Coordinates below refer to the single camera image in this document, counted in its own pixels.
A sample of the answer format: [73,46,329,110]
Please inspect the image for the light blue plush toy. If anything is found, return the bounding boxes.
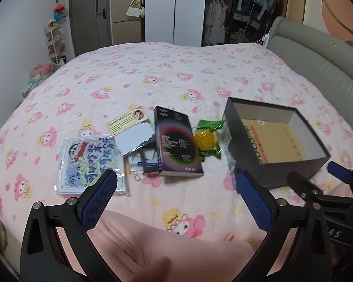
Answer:
[26,75,43,89]

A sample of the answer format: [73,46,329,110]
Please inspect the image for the cartoon diamond painting kit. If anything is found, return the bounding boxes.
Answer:
[54,137,130,197]

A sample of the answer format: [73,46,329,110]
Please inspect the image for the yellow cartoon card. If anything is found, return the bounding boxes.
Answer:
[107,106,150,137]

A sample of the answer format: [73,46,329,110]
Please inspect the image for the white red blue packet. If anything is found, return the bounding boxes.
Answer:
[128,153,144,172]

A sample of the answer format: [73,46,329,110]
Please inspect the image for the red blue plush toy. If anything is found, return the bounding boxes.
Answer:
[53,3,69,21]

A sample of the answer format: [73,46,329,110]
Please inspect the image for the white shelf rack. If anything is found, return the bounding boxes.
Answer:
[44,23,68,67]

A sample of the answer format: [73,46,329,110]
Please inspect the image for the grey upholstered bed headboard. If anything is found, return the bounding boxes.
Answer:
[266,16,353,124]

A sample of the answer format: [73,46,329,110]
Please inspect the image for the grey door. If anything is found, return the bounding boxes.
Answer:
[68,0,112,58]

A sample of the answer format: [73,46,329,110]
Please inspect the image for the black cardboard storage box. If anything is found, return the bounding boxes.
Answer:
[223,96,332,189]

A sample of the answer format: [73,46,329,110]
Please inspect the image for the yellow paper envelope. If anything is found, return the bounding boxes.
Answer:
[242,119,311,165]

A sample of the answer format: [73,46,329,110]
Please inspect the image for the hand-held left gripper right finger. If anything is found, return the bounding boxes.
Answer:
[235,172,333,282]

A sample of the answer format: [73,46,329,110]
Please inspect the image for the pink plush cushion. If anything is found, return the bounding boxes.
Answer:
[29,62,53,78]

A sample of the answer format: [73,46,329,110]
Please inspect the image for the glass display cabinet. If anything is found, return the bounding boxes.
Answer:
[201,0,280,47]

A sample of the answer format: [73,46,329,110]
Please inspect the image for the white wardrobe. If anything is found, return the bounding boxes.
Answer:
[144,0,208,47]

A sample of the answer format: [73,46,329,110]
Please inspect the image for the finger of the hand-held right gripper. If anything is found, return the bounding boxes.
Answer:
[287,170,327,203]
[326,161,353,196]

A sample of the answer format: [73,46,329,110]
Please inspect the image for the plain white card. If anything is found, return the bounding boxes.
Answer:
[114,124,155,156]

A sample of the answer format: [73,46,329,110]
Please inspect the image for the yellow corn toy green packet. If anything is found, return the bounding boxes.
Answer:
[193,119,228,161]

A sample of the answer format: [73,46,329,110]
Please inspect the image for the black rainbow screen protector box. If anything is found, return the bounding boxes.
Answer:
[153,106,204,179]

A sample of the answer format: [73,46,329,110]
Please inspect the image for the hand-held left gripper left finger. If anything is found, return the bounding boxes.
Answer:
[19,170,118,282]

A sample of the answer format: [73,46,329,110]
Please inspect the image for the pink cartoon printed blanket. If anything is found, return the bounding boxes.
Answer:
[0,42,353,243]

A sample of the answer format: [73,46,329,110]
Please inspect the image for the black square frame case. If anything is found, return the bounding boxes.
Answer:
[140,141,161,174]

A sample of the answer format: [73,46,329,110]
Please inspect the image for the white handbag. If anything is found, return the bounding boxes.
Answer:
[126,4,144,18]

